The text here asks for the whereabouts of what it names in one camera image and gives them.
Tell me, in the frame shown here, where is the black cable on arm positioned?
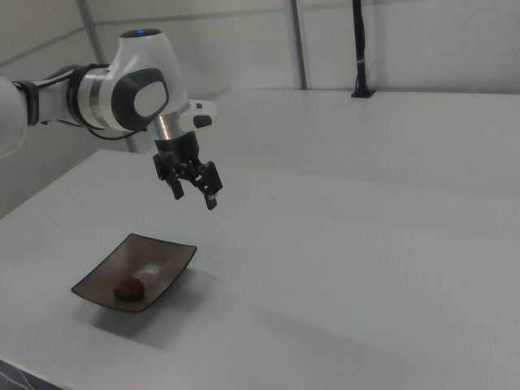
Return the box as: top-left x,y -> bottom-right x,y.
80,115 -> 150,142

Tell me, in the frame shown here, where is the brown square ceramic plate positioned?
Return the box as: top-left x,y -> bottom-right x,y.
71,232 -> 198,314

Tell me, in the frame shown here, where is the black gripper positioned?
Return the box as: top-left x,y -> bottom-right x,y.
152,130 -> 224,211

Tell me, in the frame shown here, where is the black pole with base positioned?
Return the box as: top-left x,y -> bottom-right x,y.
350,0 -> 375,99

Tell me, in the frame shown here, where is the black velcro strap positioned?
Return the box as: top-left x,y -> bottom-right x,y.
11,80 -> 42,127

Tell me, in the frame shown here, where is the small round brown food item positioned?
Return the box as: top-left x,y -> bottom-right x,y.
113,276 -> 145,301

